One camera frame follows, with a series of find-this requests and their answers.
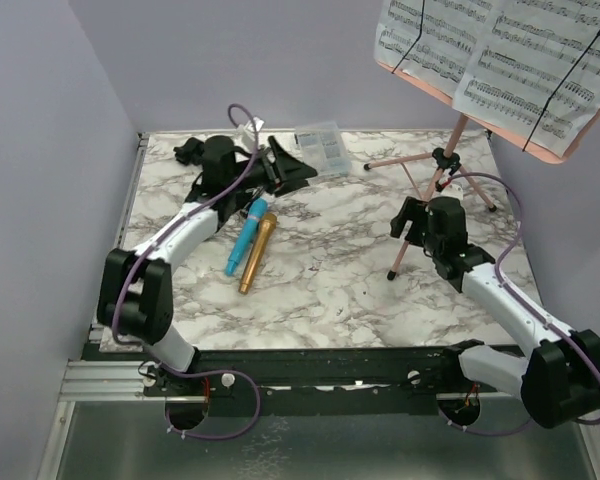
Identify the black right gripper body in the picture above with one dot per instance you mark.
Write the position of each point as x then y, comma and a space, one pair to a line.
411, 228

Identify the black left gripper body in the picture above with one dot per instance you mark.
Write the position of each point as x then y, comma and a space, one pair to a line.
271, 167

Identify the black mic clip stand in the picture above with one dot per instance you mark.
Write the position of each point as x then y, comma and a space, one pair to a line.
190, 153

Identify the sheet music page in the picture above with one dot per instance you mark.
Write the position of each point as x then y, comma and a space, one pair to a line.
535, 73
430, 40

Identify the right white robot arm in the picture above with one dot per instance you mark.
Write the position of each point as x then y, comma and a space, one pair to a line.
477, 275

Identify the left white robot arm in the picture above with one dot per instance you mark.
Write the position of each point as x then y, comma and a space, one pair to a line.
136, 292

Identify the clear plastic compartment box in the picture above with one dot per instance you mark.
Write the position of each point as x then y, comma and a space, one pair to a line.
322, 147

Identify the gold toy microphone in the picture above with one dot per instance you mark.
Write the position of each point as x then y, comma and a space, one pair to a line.
265, 230

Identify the blue toy microphone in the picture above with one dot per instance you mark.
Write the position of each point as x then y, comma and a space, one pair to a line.
257, 210

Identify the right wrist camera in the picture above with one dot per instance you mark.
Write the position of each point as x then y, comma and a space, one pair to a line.
454, 191

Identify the black mounting base rail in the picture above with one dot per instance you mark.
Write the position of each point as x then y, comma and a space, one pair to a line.
400, 380

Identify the aluminium extrusion frame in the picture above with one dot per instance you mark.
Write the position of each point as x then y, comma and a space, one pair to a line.
322, 292

